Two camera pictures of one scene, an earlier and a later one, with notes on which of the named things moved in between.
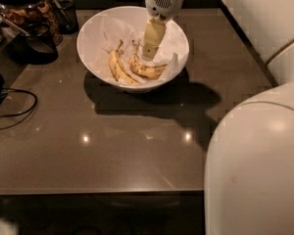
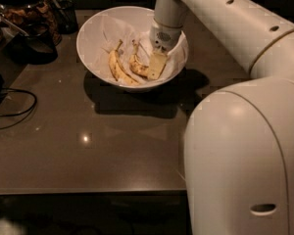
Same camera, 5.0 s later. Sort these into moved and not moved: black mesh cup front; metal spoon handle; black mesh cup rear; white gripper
Moved: white gripper
Not moved: black mesh cup rear; black mesh cup front; metal spoon handle
